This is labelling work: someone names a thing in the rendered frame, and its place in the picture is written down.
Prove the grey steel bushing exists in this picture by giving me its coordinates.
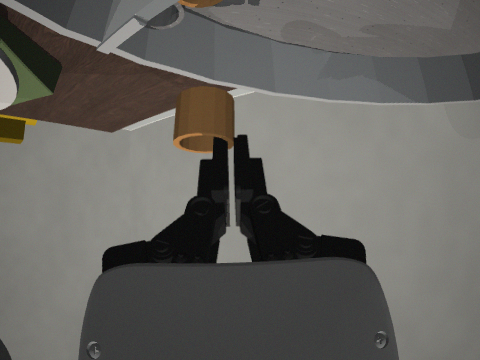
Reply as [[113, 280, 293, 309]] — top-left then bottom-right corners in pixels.
[[144, 2, 185, 30]]

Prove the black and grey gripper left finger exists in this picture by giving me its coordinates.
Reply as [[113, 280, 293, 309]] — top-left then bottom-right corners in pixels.
[[102, 137, 230, 273]]

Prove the bronze bushing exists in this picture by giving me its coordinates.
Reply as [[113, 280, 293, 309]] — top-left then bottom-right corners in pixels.
[[173, 86, 234, 153], [178, 0, 222, 8]]

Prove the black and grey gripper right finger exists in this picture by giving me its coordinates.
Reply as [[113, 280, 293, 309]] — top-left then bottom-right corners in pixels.
[[234, 135, 366, 263]]

